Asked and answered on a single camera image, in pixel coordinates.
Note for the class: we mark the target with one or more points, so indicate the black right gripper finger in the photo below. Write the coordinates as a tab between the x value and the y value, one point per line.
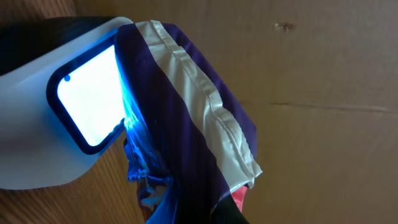
227	212

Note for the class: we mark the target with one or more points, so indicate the red purple pad pack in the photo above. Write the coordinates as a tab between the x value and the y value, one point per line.
189	143

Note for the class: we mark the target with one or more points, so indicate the white barcode scanner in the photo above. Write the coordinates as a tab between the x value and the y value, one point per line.
61	99

